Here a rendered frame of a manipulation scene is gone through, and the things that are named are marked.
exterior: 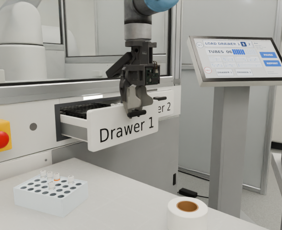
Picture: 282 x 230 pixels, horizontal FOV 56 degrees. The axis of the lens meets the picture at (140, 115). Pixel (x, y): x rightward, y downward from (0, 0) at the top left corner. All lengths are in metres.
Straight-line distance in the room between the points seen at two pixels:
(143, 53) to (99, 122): 0.22
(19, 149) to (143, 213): 0.40
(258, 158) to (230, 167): 0.75
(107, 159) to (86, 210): 0.44
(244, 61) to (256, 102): 0.81
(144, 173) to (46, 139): 0.51
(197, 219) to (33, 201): 0.32
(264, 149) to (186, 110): 0.76
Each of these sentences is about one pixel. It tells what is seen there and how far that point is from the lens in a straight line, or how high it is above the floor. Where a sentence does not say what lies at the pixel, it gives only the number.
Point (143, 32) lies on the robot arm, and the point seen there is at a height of 1.13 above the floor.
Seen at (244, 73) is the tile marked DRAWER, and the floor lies 1.00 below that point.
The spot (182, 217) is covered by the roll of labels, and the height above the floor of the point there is 0.80.
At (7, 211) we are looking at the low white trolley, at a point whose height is 0.76.
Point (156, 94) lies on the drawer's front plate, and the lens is 1.13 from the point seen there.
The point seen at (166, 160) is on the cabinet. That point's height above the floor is 0.59.
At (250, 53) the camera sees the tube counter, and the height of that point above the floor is 1.10.
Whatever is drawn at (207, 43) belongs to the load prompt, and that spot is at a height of 1.16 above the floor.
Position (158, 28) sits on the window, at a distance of 1.19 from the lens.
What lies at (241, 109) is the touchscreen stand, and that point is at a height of 0.80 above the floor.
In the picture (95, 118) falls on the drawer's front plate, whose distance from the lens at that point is 0.70.
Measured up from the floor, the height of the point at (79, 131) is 0.86.
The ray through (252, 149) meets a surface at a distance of 2.39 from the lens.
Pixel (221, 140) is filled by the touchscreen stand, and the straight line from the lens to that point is 1.59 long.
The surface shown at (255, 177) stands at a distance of 2.46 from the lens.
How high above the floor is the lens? 1.04
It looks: 11 degrees down
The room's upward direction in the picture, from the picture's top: straight up
